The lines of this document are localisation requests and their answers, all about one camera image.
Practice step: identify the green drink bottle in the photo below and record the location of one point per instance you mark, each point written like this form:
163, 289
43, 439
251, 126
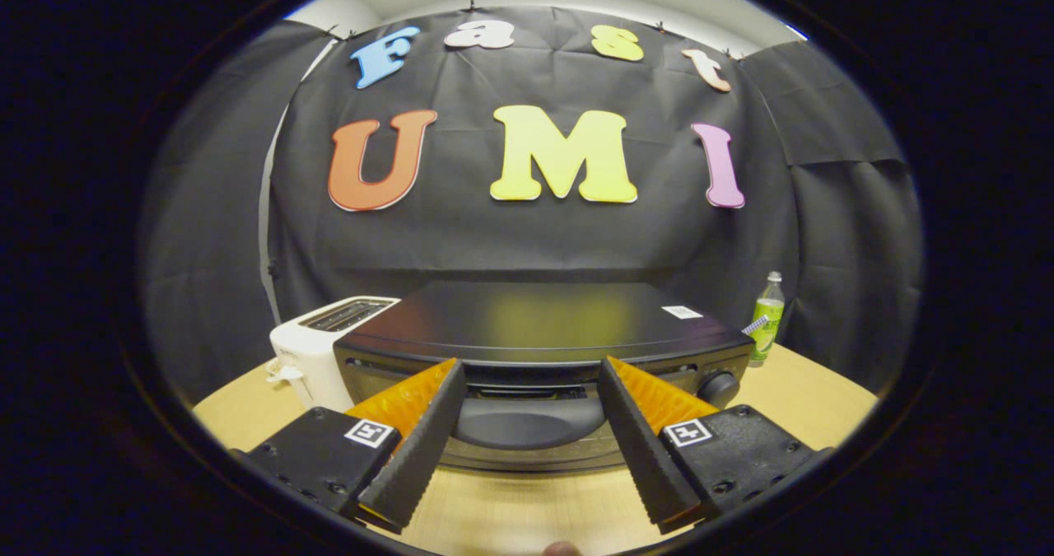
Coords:
767, 325

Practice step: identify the white utensil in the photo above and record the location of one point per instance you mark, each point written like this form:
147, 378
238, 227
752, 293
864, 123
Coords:
756, 324

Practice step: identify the black toaster oven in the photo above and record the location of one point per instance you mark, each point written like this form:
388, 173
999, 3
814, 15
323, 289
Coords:
535, 317

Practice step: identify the white slot toaster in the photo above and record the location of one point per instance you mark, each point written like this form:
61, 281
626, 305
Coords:
309, 358

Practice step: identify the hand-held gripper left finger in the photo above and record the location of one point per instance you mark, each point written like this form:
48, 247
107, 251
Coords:
416, 449

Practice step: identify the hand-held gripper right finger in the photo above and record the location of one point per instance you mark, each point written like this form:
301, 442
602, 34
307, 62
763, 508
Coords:
638, 449

